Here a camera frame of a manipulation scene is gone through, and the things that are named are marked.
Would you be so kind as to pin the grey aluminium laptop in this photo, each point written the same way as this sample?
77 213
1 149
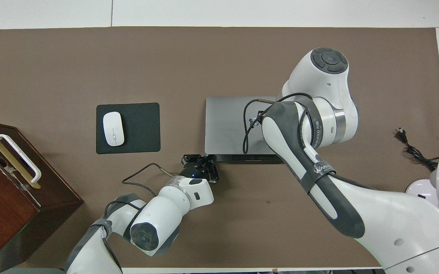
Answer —
223 129

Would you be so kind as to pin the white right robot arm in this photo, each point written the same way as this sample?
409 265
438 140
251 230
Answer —
394 220

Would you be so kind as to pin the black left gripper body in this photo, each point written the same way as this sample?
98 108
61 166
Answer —
194 171

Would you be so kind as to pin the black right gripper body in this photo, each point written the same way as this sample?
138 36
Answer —
256 120

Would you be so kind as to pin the black mouse pad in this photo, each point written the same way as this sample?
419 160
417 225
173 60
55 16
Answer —
143 129

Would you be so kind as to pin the white computer mouse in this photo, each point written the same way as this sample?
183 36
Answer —
113 129

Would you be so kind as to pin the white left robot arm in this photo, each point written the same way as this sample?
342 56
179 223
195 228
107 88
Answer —
158 217

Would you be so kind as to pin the brown table mat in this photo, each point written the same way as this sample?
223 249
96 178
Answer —
128 57

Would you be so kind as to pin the dark wooden box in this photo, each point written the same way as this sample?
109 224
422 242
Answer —
2 213

